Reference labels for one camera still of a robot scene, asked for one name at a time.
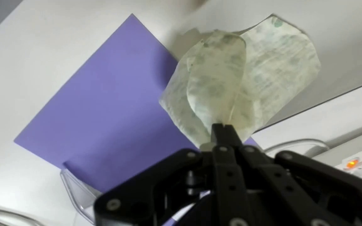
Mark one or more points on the white cloth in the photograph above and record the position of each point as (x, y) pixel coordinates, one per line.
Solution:
(239, 79)

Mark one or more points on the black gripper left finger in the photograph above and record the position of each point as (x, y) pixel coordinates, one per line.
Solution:
(156, 183)

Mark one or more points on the purple paper sheet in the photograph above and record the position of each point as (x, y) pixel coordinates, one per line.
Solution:
(105, 108)

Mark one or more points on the clear acrylic panel foot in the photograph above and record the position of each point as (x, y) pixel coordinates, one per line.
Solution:
(78, 195)

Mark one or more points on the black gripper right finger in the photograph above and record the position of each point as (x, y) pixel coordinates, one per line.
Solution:
(298, 188)

